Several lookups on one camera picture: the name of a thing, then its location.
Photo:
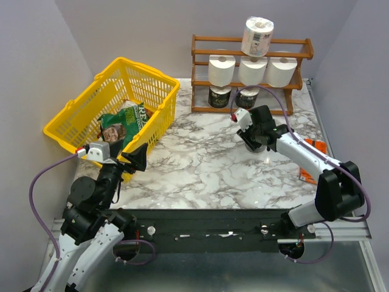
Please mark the wooden two-tier shelf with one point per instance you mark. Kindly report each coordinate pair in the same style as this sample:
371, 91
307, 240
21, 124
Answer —
204, 46

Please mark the black roll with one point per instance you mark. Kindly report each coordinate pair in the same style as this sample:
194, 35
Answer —
246, 98
218, 97
257, 150

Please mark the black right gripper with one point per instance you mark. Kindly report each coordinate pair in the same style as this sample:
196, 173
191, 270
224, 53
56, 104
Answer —
245, 134

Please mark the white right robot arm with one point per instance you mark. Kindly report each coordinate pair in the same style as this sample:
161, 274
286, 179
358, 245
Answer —
339, 190

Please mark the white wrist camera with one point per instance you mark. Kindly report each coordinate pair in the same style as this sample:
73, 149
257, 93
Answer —
95, 151
243, 118

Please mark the green snack bag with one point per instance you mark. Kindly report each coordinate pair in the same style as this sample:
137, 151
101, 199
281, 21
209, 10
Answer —
125, 124

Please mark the white paper roll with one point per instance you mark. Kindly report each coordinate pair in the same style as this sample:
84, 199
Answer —
220, 69
279, 71
251, 70

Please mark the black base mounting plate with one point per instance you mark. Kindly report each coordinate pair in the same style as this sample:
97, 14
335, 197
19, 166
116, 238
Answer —
166, 231

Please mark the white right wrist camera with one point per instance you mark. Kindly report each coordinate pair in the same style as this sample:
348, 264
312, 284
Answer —
243, 118

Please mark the orange snack packet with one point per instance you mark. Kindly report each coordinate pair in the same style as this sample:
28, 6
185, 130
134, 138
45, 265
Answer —
319, 145

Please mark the plastic pinkish paper roll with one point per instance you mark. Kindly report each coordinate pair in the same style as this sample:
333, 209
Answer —
257, 36

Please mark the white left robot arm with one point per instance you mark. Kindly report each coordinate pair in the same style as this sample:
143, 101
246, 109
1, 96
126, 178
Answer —
87, 233

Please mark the yellow plastic shopping basket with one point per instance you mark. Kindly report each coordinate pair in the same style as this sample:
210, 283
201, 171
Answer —
77, 123

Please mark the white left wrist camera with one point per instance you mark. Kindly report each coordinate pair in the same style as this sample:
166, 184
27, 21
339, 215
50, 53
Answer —
95, 151

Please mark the aluminium rail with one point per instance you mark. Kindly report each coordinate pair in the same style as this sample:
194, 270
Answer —
342, 232

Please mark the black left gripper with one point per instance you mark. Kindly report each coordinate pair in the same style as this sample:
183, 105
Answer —
137, 157

